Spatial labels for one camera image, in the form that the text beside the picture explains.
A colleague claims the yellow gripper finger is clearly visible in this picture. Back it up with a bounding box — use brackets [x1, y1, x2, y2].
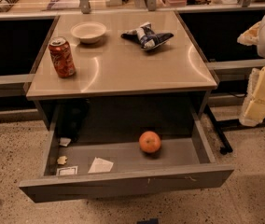
[237, 22, 260, 46]
[239, 66, 265, 127]

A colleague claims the orange fruit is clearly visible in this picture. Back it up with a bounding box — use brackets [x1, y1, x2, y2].
[139, 131, 161, 153]

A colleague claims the grey counter cabinet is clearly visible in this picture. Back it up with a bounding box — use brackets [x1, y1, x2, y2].
[22, 10, 220, 133]

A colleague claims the grey open drawer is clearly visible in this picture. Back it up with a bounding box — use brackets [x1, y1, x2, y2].
[20, 103, 233, 203]

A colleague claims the blue white chip bag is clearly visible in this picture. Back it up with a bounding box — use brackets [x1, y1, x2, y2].
[121, 22, 174, 51]

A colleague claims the white bowl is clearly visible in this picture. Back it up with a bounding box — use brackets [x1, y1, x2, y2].
[71, 21, 106, 44]

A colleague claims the white paper sheet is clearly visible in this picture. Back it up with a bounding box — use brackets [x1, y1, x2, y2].
[88, 157, 114, 174]

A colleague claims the orange soda can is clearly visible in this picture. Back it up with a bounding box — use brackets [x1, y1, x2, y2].
[49, 36, 76, 78]

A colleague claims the small torn paper scrap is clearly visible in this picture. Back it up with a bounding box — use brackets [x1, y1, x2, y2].
[57, 156, 67, 165]

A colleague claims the black table leg frame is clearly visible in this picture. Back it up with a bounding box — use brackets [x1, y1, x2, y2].
[204, 105, 265, 155]

